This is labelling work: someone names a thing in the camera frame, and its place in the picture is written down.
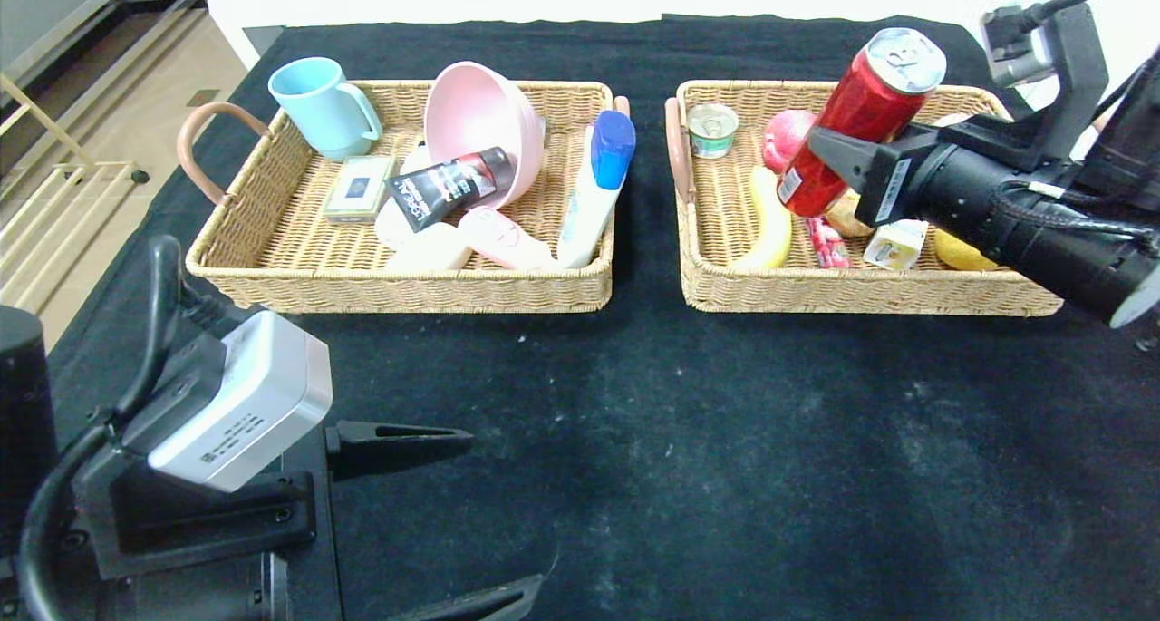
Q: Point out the yellow pear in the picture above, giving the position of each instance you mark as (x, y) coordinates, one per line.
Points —
(961, 254)

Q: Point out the small tin can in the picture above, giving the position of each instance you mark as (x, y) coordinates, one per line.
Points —
(713, 134)

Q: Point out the yellow banana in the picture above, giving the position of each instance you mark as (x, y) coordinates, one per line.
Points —
(772, 236)

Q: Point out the red apple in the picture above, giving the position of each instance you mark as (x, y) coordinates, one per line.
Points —
(784, 140)

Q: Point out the pink squeeze bottle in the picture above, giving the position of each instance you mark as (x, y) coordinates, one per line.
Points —
(503, 238)

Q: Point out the light blue mug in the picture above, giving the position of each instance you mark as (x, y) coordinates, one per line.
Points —
(319, 111)

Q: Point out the pink bowl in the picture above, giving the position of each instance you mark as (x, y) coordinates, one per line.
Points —
(480, 113)

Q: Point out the grey metal shelf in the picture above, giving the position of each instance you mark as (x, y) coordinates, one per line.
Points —
(36, 4)

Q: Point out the red candy wrapper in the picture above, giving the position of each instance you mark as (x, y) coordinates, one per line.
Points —
(826, 245)

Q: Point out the red soda can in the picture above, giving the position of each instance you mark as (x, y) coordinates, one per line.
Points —
(861, 95)

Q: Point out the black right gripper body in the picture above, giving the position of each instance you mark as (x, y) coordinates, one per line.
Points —
(889, 189)

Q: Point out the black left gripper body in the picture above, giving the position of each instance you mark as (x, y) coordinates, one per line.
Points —
(306, 476)

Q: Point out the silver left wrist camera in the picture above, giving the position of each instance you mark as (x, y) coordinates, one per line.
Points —
(254, 394)

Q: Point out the small green card box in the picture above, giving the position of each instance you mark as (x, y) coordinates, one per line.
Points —
(361, 189)

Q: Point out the yellow bread bun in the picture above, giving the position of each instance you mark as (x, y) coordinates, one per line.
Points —
(845, 215)

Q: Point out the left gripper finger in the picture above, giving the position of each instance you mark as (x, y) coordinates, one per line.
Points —
(489, 603)
(399, 444)

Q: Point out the pale wooden rack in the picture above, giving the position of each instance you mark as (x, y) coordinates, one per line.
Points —
(100, 167)

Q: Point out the white plastic bottle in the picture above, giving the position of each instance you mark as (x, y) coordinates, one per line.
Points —
(390, 229)

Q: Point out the white bottle with blue cap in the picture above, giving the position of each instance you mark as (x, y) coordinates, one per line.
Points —
(589, 213)

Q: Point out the woven wicker basket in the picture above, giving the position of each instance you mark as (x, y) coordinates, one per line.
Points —
(906, 290)
(299, 240)

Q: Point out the black table cloth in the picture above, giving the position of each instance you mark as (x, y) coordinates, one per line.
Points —
(680, 440)

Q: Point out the black cosmetic tube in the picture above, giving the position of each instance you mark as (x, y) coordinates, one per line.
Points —
(444, 190)

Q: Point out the small juice carton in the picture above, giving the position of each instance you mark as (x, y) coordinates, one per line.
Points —
(897, 245)

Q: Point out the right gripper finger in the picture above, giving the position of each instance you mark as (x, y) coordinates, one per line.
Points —
(843, 154)

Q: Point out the white rectangular block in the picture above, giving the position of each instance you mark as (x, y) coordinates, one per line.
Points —
(430, 251)

